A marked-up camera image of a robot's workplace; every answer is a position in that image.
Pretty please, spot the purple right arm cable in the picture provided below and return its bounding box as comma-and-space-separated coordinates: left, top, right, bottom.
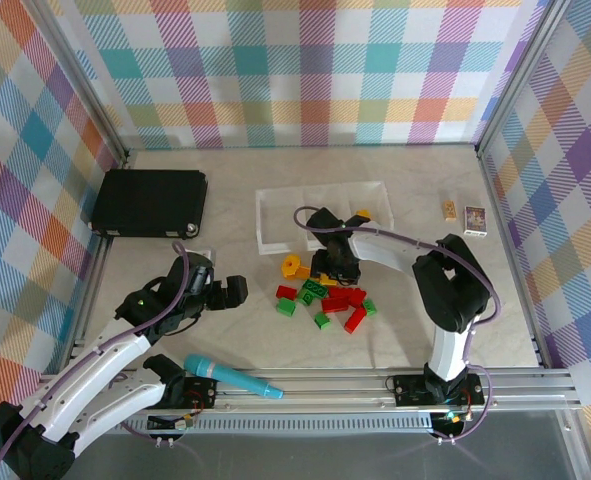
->
293, 205, 502, 444

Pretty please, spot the small purple card box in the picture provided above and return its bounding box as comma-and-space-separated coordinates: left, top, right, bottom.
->
462, 204, 489, 239

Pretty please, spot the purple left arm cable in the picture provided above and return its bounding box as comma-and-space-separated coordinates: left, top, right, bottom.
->
0, 242, 201, 480

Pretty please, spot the slotted grey cable duct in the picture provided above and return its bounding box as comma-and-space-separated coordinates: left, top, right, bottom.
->
54, 415, 436, 435

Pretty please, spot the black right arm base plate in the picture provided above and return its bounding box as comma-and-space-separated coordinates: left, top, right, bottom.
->
393, 373, 487, 407

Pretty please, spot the teal marker pen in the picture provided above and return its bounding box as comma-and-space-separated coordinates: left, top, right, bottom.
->
183, 353, 285, 400

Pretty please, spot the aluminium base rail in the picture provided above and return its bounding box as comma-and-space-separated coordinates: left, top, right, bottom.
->
29, 367, 584, 416

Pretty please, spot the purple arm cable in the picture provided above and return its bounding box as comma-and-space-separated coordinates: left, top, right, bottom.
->
293, 205, 502, 444
0, 242, 201, 480

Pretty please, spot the small black connector module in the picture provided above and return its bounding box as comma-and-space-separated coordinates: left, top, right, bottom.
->
437, 409, 471, 431
147, 412, 199, 432

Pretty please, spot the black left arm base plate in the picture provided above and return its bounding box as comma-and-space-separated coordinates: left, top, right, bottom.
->
162, 377, 219, 409

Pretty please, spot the black hard case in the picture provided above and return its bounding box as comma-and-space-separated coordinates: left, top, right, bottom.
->
88, 168, 209, 240

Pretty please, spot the aluminium corner post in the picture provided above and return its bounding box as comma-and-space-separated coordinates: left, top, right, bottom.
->
476, 0, 574, 159
24, 0, 131, 166

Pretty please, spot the clear three-compartment container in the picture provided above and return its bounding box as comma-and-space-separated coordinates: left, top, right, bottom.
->
254, 180, 395, 256

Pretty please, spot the aluminium side rail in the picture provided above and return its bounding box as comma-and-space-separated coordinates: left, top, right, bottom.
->
62, 234, 114, 374

